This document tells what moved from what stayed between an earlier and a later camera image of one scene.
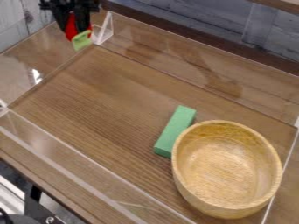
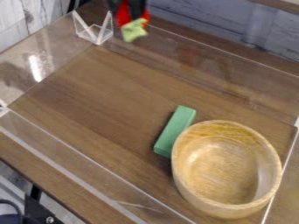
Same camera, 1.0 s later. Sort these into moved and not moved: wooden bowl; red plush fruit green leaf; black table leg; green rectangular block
Moved: red plush fruit green leaf
Not moved: green rectangular block; black table leg; wooden bowl
